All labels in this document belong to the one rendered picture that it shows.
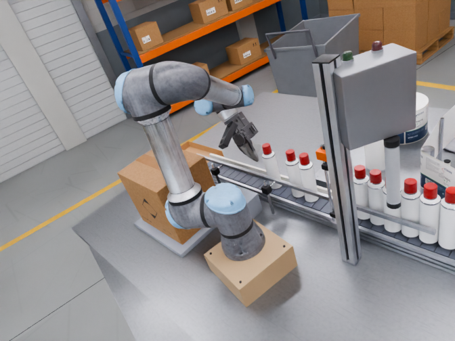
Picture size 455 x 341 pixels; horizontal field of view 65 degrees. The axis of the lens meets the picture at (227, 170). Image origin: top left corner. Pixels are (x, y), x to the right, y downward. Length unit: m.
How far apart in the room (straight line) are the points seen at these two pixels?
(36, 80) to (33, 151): 0.94
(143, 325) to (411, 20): 4.06
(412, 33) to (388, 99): 3.73
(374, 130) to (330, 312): 0.54
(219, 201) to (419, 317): 0.62
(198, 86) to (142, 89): 0.15
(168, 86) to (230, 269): 0.60
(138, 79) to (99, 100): 4.33
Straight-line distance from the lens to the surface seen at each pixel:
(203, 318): 1.22
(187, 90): 0.98
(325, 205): 1.37
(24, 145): 5.31
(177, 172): 1.10
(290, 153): 1.31
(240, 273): 1.16
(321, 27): 4.18
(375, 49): 0.91
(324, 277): 1.21
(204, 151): 2.02
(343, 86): 0.82
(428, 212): 1.14
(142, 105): 1.02
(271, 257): 1.17
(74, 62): 5.20
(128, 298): 1.40
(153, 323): 1.29
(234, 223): 1.11
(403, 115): 0.93
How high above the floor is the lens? 1.78
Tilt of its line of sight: 32 degrees down
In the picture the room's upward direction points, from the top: 19 degrees counter-clockwise
